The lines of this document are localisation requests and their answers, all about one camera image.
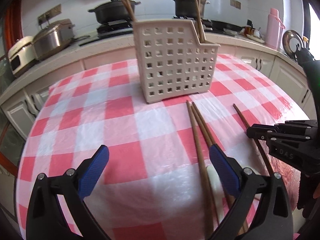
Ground black stock pot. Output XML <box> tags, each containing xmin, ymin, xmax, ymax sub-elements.
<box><xmin>173</xmin><ymin>0</ymin><xmax>197</xmax><ymax>18</ymax></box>

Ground stainless steel rice cooker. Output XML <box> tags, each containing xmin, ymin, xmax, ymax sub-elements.
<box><xmin>32</xmin><ymin>18</ymin><xmax>74</xmax><ymax>61</ymax></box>

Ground white plastic spoon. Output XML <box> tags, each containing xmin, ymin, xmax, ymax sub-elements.
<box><xmin>207</xmin><ymin>164</ymin><xmax>225</xmax><ymax>224</ymax></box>

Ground gold wall socket panel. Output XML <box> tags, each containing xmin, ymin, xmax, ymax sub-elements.
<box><xmin>37</xmin><ymin>4</ymin><xmax>61</xmax><ymax>25</ymax></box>

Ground black frying pan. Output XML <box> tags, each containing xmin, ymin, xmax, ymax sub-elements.
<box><xmin>211</xmin><ymin>20</ymin><xmax>244</xmax><ymax>33</ymax></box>

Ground white small oven appliance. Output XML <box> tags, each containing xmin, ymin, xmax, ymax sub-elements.
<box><xmin>8</xmin><ymin>36</ymin><xmax>37</xmax><ymax>77</ymax></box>

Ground plate with cups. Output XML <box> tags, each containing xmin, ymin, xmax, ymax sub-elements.
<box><xmin>240</xmin><ymin>19</ymin><xmax>265</xmax><ymax>44</ymax></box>

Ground black kettle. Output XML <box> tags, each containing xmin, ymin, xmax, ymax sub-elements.
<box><xmin>295</xmin><ymin>45</ymin><xmax>319</xmax><ymax>95</ymax></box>

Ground pink thermos bottle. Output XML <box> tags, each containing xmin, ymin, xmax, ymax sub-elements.
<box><xmin>265</xmin><ymin>8</ymin><xmax>285</xmax><ymax>50</ymax></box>

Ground round steel pot lid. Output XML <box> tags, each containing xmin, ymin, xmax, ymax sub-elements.
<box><xmin>282</xmin><ymin>30</ymin><xmax>303</xmax><ymax>59</ymax></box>

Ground dark brown wooden chopstick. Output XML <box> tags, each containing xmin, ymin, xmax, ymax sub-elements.
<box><xmin>233</xmin><ymin>104</ymin><xmax>274</xmax><ymax>176</ymax></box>

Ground black casserole pot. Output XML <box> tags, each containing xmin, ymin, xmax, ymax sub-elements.
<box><xmin>88</xmin><ymin>0</ymin><xmax>132</xmax><ymax>25</ymax></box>

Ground gold wall switch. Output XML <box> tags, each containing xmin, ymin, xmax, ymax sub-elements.
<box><xmin>230</xmin><ymin>0</ymin><xmax>241</xmax><ymax>10</ymax></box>

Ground pink checkered tablecloth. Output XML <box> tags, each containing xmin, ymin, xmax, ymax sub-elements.
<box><xmin>16</xmin><ymin>54</ymin><xmax>307</xmax><ymax>239</ymax></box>

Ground white perforated utensil basket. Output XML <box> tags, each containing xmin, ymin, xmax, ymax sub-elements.
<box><xmin>132</xmin><ymin>19</ymin><xmax>220</xmax><ymax>103</ymax></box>

